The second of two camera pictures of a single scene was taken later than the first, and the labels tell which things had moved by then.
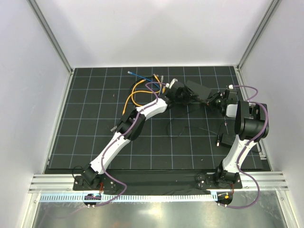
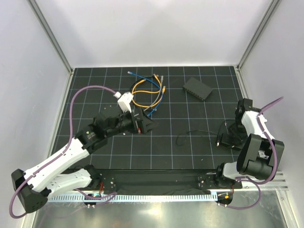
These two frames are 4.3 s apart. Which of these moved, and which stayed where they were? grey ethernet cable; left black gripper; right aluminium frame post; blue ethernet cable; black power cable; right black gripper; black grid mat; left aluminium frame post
Moved: left black gripper; right black gripper; black power cable
Stayed: blue ethernet cable; right aluminium frame post; grey ethernet cable; left aluminium frame post; black grid mat
